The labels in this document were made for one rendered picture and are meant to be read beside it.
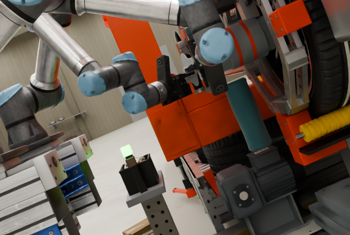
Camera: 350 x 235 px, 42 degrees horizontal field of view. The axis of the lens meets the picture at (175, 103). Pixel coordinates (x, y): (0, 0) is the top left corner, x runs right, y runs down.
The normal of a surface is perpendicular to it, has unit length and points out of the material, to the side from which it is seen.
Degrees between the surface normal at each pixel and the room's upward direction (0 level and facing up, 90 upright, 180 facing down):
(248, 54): 124
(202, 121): 90
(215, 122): 90
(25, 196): 90
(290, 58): 90
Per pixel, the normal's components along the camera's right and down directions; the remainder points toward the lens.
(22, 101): 0.67, -0.26
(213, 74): 0.23, 0.47
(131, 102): -0.61, 0.29
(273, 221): 0.06, 0.01
